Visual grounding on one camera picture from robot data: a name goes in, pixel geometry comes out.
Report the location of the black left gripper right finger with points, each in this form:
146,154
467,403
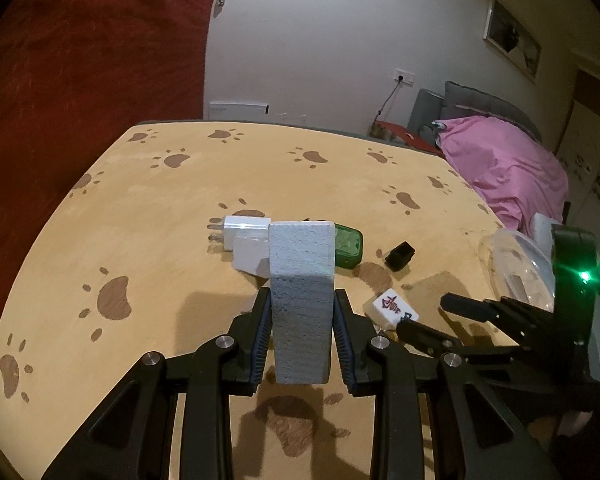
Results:
473,434

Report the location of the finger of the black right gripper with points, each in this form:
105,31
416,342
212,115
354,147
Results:
432,342
485,309

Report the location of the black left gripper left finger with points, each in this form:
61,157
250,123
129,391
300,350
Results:
129,435

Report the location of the mahjong tile keychain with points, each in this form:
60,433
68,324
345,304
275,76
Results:
389,309

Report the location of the small black square cap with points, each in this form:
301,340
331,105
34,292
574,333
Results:
399,257

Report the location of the white foam block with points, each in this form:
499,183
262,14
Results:
302,305

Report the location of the white triangular prism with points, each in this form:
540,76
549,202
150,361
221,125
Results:
251,255

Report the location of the right hand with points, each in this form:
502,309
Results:
544,429

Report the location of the clear plastic bowl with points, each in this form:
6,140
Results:
516,268

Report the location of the pink duvet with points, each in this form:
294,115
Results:
516,176

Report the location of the white power adapter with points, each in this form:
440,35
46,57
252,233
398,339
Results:
225,230

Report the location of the red gift box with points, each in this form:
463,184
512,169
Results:
396,134

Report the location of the grey headboard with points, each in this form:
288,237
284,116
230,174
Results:
458,101

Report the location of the red curtain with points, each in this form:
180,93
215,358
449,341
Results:
74,75

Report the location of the green keychain case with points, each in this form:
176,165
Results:
349,247

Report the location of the white wall socket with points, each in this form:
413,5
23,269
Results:
404,77

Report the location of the framed wall picture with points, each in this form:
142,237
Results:
507,35

